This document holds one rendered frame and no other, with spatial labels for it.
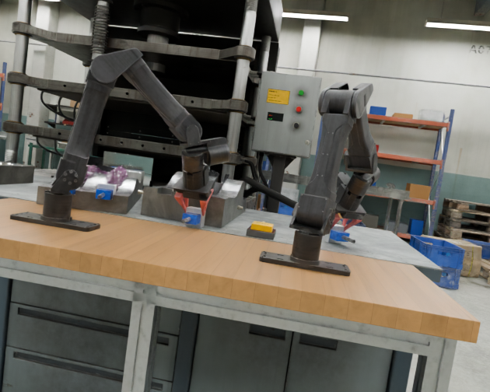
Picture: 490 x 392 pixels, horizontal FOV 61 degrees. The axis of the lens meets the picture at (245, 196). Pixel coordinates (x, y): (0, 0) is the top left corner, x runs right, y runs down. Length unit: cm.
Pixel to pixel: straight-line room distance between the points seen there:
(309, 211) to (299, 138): 120
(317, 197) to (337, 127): 17
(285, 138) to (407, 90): 611
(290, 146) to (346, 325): 141
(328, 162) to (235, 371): 74
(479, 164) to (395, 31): 273
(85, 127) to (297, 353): 87
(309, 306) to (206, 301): 20
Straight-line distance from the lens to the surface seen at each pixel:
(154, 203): 133
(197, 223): 121
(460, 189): 817
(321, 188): 94
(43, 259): 90
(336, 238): 129
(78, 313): 150
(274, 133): 212
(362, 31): 830
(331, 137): 97
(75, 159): 106
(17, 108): 250
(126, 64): 107
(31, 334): 161
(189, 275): 79
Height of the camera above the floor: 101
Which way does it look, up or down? 5 degrees down
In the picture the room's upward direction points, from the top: 8 degrees clockwise
